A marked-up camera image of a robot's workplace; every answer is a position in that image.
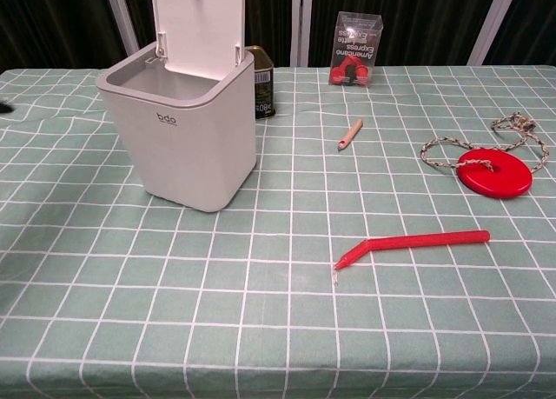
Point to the white frame post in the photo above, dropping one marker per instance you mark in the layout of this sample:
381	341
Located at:
301	21
122	21
495	21

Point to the white plastic bin lid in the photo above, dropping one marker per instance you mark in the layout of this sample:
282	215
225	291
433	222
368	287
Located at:
197	29

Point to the red toy inside clear box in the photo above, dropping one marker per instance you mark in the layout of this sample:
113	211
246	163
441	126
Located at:
345	71

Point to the white lidded trash bin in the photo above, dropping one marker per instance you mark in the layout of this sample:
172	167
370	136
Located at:
187	155

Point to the clear plastic printed box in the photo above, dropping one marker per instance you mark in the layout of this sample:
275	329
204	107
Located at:
358	29

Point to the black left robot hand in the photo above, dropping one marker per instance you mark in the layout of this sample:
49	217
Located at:
4	106

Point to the green white checked tablecloth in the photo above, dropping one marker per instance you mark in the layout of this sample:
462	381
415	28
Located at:
278	321

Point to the red round disc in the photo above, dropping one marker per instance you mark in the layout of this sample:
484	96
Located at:
495	173

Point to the bent red candle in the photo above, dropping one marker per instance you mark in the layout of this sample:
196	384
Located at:
417	241

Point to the dark green gold tin can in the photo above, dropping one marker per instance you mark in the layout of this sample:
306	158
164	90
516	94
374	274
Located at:
265	86

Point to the dark pleated curtain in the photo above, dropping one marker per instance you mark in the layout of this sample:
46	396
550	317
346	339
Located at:
43	21

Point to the short wooden pencil stub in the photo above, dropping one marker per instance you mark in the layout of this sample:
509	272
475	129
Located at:
350	134

